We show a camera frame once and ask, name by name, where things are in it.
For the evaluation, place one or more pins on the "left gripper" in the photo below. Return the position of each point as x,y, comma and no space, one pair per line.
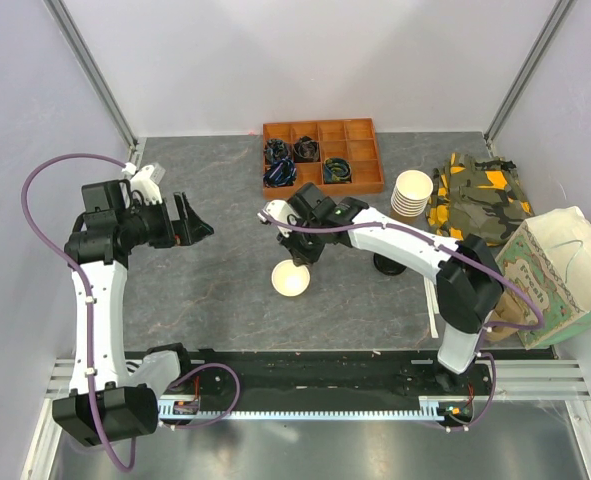
188,224

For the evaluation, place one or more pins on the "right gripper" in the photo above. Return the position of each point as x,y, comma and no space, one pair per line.
299,256

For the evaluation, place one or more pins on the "brown paper coffee cup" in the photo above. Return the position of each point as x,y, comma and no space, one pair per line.
289,279

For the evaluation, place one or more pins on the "black plastic cup lid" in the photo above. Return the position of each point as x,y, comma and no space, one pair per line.
387,266

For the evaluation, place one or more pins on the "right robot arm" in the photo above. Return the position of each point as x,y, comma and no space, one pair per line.
464,272

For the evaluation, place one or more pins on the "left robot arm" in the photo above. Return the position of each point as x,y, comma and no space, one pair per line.
106,399

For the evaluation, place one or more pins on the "blue striped rolled tie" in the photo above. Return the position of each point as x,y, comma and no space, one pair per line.
281,173

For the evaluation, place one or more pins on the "green yellow rolled tie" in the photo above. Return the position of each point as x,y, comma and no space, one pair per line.
336,170

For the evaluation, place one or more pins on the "brown rolled tie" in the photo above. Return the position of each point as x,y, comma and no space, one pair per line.
306,150

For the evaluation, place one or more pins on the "dark rolled tie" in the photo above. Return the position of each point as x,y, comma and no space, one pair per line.
275,150

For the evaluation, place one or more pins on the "stack of paper cups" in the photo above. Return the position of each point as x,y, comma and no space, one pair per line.
411,193

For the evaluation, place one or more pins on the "orange wooden compartment tray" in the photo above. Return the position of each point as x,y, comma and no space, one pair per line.
341,157

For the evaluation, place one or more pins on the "white wrapped straw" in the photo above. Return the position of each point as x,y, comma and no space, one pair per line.
431,289
432,317

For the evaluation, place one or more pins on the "camouflage cloth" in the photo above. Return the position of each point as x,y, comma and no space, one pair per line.
481,197

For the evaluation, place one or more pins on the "cardboard cup carrier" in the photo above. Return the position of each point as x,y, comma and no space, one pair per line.
507,310

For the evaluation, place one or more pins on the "green printed paper bag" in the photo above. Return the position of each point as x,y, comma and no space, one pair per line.
549,259

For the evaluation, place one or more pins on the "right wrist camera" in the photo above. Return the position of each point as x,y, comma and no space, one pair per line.
282,212

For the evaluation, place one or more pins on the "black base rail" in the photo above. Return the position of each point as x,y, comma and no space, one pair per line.
328,380

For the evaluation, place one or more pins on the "slotted cable duct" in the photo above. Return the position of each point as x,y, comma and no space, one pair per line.
176,411

